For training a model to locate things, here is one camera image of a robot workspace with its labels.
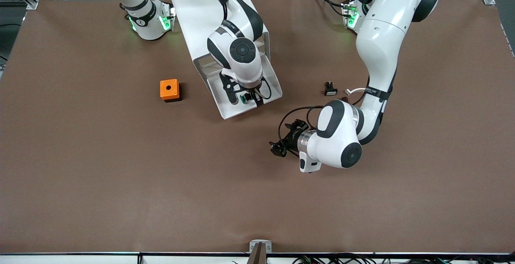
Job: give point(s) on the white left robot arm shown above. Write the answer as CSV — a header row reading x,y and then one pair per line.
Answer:
x,y
382,42

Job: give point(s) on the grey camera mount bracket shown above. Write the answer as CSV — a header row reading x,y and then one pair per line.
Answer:
x,y
252,244

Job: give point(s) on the green push button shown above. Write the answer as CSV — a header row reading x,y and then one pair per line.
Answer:
x,y
244,99

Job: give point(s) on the black switch white face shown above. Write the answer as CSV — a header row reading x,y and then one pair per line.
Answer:
x,y
330,91

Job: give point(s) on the orange box with hole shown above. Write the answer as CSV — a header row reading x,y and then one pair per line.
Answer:
x,y
164,93

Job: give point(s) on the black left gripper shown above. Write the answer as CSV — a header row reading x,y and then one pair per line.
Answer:
x,y
292,138

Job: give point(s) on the base connector box green light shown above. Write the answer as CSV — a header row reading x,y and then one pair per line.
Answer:
x,y
349,14
167,18

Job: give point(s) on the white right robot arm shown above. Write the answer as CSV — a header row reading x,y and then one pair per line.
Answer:
x,y
151,32

